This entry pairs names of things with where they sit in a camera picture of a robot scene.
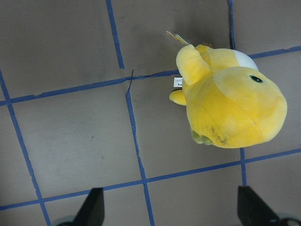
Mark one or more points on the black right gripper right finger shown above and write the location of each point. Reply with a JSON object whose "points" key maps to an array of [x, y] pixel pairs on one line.
{"points": [[253, 211]]}

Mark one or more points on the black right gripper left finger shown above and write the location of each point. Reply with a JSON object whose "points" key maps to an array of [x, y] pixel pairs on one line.
{"points": [[91, 212]]}

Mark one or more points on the yellow plush dinosaur toy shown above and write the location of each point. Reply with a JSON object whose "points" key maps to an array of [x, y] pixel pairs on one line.
{"points": [[229, 102]]}

